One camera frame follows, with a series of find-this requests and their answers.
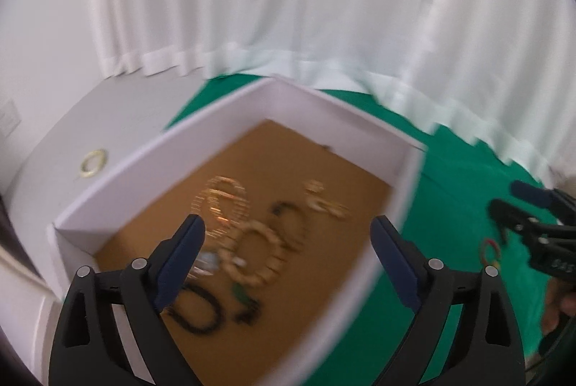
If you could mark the person's right hand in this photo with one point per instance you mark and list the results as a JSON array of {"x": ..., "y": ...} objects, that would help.
[{"x": 558, "y": 305}]

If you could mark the white wall outlet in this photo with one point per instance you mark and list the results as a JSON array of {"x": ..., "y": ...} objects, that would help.
[{"x": 9, "y": 118}]

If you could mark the gold link jewelry piece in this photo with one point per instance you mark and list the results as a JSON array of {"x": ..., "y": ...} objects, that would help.
[{"x": 335, "y": 209}]

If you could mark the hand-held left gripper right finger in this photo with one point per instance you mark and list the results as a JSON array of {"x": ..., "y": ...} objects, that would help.
[{"x": 398, "y": 264}]

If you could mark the silver jewelry piece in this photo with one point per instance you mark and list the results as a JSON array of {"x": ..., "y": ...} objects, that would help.
[{"x": 209, "y": 263}]

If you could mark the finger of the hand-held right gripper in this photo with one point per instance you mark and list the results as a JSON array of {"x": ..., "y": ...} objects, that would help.
[
  {"x": 531, "y": 192},
  {"x": 508, "y": 210}
]

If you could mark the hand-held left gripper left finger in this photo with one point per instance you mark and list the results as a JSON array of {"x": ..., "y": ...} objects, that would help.
[{"x": 177, "y": 264}]

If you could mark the green and black jewelry piece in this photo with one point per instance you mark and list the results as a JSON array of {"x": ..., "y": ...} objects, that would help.
[{"x": 245, "y": 314}]

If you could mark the white box with brown bottom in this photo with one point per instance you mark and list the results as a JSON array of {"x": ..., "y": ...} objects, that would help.
[{"x": 342, "y": 197}]

